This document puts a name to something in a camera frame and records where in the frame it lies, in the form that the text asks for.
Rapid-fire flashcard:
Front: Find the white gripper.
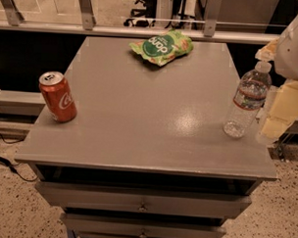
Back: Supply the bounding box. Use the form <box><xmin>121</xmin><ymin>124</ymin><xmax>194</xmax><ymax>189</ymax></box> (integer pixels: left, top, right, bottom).
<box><xmin>255</xmin><ymin>16</ymin><xmax>298</xmax><ymax>144</ymax></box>

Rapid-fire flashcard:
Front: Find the grey drawer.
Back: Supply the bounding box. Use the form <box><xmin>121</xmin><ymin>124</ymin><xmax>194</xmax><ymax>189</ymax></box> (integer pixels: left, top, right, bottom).
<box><xmin>61</xmin><ymin>214</ymin><xmax>225</xmax><ymax>238</ymax></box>
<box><xmin>35</xmin><ymin>182</ymin><xmax>251</xmax><ymax>219</ymax></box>

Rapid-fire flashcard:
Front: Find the clear plastic water bottle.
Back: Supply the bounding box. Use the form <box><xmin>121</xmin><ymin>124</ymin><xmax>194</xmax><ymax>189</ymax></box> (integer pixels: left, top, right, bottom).
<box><xmin>223</xmin><ymin>61</ymin><xmax>272</xmax><ymax>139</ymax></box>

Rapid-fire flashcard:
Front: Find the grey drawer cabinet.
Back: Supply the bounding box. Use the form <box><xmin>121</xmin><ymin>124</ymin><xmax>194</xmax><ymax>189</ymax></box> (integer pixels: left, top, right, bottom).
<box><xmin>17</xmin><ymin>36</ymin><xmax>276</xmax><ymax>238</ymax></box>

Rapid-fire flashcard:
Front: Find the green rice chip bag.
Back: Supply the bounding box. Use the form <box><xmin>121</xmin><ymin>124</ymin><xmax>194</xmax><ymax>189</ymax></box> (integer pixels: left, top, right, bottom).
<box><xmin>129</xmin><ymin>29</ymin><xmax>194</xmax><ymax>67</ymax></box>

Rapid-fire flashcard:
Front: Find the metal railing frame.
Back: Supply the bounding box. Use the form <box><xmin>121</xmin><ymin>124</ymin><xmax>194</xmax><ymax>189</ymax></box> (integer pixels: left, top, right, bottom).
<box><xmin>0</xmin><ymin>0</ymin><xmax>278</xmax><ymax>45</ymax></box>

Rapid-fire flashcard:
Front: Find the black floor cable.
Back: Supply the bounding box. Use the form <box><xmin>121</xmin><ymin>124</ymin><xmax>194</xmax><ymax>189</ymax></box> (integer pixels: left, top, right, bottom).
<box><xmin>0</xmin><ymin>154</ymin><xmax>40</xmax><ymax>184</ymax></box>

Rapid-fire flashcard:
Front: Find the top grey drawer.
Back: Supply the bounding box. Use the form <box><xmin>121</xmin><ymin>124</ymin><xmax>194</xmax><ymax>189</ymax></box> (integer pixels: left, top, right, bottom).
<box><xmin>35</xmin><ymin>182</ymin><xmax>251</xmax><ymax>219</ymax></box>

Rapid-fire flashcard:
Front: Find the red coca-cola can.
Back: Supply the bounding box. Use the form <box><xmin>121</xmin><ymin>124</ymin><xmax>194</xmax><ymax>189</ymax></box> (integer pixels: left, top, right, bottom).
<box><xmin>38</xmin><ymin>71</ymin><xmax>76</xmax><ymax>122</ymax></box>

